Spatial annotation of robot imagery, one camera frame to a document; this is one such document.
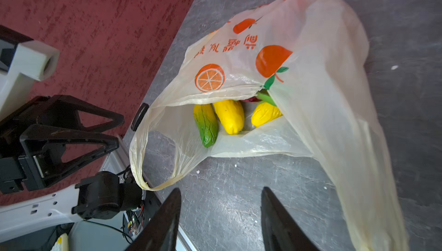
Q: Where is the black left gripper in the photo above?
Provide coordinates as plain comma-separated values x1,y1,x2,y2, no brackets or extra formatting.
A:
1,95,124,194

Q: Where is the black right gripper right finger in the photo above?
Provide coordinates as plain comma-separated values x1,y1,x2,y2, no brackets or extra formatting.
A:
261,187,318,251

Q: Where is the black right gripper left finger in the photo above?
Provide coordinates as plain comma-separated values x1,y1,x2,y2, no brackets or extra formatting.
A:
125,188,181,251

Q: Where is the green mango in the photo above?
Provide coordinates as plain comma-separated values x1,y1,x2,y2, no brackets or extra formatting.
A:
193,104,219,148

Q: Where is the fruit print plastic bag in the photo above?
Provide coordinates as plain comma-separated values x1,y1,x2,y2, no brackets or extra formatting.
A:
129,0,409,251

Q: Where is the pink dragon fruit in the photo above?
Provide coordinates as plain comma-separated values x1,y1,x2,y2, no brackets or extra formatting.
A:
242,89,277,107

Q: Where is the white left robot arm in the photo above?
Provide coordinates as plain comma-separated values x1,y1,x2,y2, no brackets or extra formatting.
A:
1,95,142,242

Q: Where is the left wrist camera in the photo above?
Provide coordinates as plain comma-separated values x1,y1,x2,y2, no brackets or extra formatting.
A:
1,26,60,119

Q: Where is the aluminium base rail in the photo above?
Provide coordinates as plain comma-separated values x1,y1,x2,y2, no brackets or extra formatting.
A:
100,136,198,251

